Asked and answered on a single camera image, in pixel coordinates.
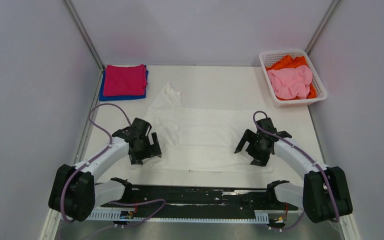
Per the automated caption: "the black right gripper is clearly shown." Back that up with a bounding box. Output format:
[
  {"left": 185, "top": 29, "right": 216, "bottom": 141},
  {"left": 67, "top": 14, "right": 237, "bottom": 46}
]
[{"left": 234, "top": 129, "right": 270, "bottom": 167}]

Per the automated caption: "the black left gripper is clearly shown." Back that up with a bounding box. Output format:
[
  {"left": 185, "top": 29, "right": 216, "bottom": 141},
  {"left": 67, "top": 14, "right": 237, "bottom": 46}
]
[{"left": 129, "top": 132, "right": 162, "bottom": 165}]

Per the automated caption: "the white t-shirt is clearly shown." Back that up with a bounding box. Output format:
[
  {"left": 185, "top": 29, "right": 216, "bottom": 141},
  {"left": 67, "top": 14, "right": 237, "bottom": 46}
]
[{"left": 142, "top": 83, "right": 273, "bottom": 174}]

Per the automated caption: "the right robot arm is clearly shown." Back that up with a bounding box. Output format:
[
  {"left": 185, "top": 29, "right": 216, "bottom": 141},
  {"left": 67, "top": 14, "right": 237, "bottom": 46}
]
[{"left": 234, "top": 117, "right": 353, "bottom": 223}]

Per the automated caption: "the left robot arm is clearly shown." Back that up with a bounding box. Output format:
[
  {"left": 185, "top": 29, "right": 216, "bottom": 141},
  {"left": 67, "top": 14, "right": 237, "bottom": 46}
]
[{"left": 48, "top": 118, "right": 162, "bottom": 222}]

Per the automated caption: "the folded blue t-shirt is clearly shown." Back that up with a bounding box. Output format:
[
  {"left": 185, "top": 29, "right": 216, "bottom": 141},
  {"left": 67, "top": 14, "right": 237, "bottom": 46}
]
[{"left": 98, "top": 69, "right": 147, "bottom": 102}]

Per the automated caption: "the pink t-shirt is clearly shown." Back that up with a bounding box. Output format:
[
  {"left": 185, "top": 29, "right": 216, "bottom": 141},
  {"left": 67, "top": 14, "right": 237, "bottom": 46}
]
[{"left": 267, "top": 65, "right": 317, "bottom": 101}]

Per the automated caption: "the white plastic basket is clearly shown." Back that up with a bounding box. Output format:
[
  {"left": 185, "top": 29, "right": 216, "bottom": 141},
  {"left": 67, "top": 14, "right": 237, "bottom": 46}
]
[{"left": 258, "top": 49, "right": 328, "bottom": 108}]

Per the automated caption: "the folded magenta t-shirt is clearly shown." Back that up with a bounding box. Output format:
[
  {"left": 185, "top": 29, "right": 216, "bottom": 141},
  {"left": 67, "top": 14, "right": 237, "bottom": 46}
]
[{"left": 103, "top": 64, "right": 148, "bottom": 97}]

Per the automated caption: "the orange t-shirt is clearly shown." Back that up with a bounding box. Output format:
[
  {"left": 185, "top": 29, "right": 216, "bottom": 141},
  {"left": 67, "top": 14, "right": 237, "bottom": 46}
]
[{"left": 265, "top": 54, "right": 318, "bottom": 100}]

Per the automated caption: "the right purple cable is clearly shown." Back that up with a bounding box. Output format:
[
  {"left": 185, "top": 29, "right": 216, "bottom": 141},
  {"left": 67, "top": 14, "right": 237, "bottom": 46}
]
[{"left": 252, "top": 110, "right": 341, "bottom": 232}]

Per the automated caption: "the purple cable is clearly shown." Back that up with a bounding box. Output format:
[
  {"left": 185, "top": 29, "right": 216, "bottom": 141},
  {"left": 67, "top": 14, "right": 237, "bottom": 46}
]
[
  {"left": 60, "top": 103, "right": 167, "bottom": 229},
  {"left": 252, "top": 110, "right": 341, "bottom": 232}
]

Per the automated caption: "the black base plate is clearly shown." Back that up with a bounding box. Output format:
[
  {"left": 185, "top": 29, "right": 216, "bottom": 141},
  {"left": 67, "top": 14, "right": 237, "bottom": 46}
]
[{"left": 103, "top": 185, "right": 298, "bottom": 217}]

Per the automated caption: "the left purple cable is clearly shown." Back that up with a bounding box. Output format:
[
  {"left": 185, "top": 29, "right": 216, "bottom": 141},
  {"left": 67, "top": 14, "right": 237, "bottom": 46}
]
[{"left": 60, "top": 103, "right": 167, "bottom": 229}]

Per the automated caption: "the white slotted cable duct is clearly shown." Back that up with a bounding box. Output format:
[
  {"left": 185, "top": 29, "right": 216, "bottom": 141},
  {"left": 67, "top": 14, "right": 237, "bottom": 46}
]
[{"left": 86, "top": 207, "right": 270, "bottom": 224}]

